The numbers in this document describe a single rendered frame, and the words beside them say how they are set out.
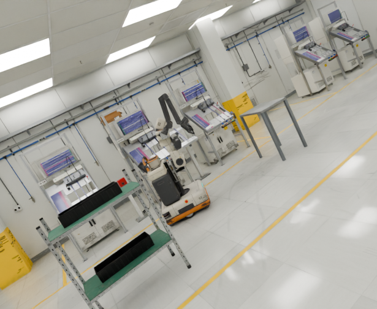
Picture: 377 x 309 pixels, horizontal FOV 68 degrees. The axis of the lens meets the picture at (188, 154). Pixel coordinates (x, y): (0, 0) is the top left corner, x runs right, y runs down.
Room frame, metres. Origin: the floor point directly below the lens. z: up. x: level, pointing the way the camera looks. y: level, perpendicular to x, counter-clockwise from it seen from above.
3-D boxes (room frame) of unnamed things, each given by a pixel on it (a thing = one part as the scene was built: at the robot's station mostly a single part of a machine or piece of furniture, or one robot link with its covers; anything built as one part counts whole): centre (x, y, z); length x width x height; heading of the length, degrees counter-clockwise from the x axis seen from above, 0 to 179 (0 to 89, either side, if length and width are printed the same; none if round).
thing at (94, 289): (2.53, 0.99, 0.55); 0.91 x 0.46 x 1.10; 113
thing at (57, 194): (4.71, 1.99, 0.66); 1.01 x 0.73 x 1.31; 23
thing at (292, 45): (7.39, -3.86, 0.95); 1.36 x 0.82 x 1.90; 23
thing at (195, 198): (3.93, 0.36, 0.16); 0.67 x 0.64 x 0.25; 88
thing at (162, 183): (3.93, 0.45, 0.59); 0.55 x 0.34 x 0.83; 178
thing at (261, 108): (4.25, -1.32, 0.40); 0.70 x 0.45 x 0.80; 12
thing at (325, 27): (7.94, -5.20, 0.95); 1.36 x 0.82 x 1.90; 23
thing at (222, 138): (5.84, -0.68, 0.65); 1.01 x 0.73 x 1.29; 23
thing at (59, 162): (4.89, 2.08, 0.95); 1.35 x 0.82 x 1.90; 23
